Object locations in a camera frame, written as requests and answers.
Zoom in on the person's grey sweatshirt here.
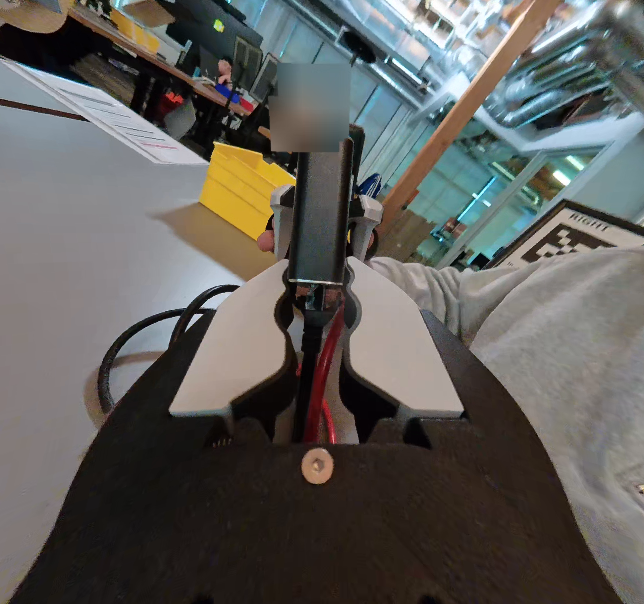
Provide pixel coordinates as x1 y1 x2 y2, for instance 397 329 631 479
468 244 644 604

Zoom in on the person's right forearm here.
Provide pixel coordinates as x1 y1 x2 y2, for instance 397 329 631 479
370 254 504 348

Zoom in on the black network adapter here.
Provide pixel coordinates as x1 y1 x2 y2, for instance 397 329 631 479
288 124 366 284

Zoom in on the framed marker sign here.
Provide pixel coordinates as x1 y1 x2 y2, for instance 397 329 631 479
484 199 644 270

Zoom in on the black ethernet cable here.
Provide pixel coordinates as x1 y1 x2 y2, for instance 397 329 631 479
97 285 328 445

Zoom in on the wooden beam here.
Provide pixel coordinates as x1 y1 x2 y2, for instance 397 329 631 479
377 0 562 235

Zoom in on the red ethernet cable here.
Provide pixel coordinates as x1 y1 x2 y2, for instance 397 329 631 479
296 302 349 445

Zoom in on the black monitor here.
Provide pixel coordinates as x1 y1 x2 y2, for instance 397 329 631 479
166 0 265 69

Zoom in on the yellow storage bin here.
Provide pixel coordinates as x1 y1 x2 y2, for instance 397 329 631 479
199 141 299 241

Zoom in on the white paper sheet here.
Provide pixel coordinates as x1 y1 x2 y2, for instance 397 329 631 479
0 58 210 166

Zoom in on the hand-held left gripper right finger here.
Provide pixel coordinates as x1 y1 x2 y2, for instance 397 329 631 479
339 256 465 420

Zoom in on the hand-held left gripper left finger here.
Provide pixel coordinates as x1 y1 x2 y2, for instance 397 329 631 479
167 259 299 419

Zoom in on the silver ventilation duct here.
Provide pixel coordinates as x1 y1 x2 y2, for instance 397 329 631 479
495 0 644 129

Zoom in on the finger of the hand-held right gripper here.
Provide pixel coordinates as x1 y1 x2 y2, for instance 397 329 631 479
350 194 385 263
270 184 299 260

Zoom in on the grey desk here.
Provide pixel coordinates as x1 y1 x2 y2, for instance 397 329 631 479
0 58 303 604

